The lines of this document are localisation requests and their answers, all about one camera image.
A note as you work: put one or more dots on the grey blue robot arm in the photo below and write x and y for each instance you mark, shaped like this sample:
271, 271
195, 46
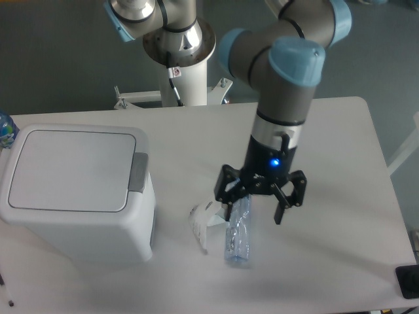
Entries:
282, 62

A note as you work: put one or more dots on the black white pen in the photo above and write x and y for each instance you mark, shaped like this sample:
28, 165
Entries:
6, 292

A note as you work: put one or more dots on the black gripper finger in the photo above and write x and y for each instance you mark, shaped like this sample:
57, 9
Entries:
229, 189
296, 197

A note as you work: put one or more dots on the clear plastic water bottle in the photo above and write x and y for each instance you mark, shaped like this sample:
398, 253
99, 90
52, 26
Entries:
237, 235

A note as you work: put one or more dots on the grey trash can push button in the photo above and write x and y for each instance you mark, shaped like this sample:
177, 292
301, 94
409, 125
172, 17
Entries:
138, 172

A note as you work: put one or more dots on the black device at table edge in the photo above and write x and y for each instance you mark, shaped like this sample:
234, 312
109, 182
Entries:
407, 277

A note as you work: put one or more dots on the blue labelled bottle at edge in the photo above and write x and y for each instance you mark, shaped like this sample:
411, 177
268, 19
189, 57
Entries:
9, 130

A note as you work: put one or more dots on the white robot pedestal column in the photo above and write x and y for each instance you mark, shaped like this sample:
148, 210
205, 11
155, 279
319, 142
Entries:
182, 60

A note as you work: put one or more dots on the white plastic trash can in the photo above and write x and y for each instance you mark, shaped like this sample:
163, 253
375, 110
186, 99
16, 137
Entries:
68, 184

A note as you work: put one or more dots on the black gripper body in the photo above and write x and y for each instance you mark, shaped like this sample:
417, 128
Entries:
265, 166

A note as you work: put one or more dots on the white frame at right edge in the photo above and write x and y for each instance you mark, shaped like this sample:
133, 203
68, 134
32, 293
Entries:
406, 149

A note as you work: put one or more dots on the white metal base frame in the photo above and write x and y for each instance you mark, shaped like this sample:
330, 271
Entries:
216, 95

